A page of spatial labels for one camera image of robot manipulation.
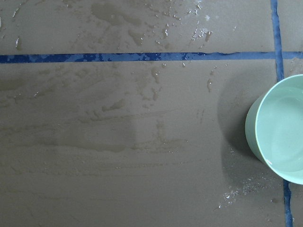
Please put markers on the mint green bowl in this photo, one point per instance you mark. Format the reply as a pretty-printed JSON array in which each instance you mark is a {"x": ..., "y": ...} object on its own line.
[{"x": 274, "y": 128}]

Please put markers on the brown paper table cover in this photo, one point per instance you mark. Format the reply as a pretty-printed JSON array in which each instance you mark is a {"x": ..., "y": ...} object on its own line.
[{"x": 131, "y": 113}]

